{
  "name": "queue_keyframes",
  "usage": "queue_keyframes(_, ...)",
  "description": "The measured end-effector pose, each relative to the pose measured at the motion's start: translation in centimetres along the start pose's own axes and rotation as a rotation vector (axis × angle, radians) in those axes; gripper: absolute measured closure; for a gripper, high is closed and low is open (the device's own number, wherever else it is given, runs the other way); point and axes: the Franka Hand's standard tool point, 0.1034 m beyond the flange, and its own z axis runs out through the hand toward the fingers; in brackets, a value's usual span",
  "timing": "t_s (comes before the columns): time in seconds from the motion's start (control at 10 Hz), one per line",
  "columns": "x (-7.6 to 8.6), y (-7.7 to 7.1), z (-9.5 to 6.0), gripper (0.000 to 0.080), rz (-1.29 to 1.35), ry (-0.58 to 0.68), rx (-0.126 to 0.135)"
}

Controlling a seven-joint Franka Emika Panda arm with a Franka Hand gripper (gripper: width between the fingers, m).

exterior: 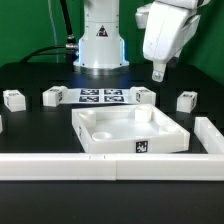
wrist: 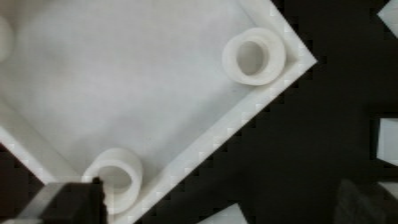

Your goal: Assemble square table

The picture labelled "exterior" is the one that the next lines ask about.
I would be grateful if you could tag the fiducial marker sheet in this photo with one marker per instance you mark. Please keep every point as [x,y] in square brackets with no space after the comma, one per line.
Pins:
[97,96]

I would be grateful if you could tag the white fence bar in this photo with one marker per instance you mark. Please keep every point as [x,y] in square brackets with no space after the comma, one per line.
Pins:
[209,136]
[78,166]

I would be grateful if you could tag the white right fence bar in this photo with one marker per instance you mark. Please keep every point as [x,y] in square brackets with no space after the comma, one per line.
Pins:
[209,136]

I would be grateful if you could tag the white front fence bar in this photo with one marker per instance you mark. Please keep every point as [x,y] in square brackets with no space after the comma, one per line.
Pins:
[78,166]

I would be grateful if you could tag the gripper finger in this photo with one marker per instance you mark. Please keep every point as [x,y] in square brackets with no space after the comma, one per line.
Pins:
[158,75]

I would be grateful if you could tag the white square table top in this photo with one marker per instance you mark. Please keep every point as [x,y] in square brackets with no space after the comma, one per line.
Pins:
[128,129]

